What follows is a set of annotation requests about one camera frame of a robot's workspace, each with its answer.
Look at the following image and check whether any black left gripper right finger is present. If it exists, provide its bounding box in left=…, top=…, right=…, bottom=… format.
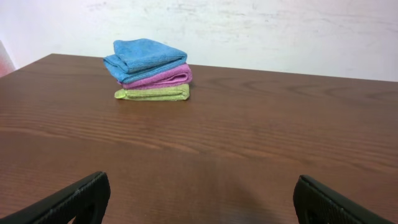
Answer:
left=293, top=175, right=393, bottom=224

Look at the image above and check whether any folded pink cloth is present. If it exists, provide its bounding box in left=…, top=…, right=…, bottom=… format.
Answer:
left=118, top=63, right=193, bottom=90

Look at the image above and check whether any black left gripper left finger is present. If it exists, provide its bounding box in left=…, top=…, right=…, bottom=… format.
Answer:
left=1, top=171, right=111, bottom=224

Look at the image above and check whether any folded blue cloth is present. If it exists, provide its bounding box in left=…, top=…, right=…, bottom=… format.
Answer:
left=103, top=39, right=187, bottom=84

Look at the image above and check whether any folded green cloth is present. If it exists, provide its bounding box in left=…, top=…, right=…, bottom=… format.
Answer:
left=114, top=84, right=190, bottom=101

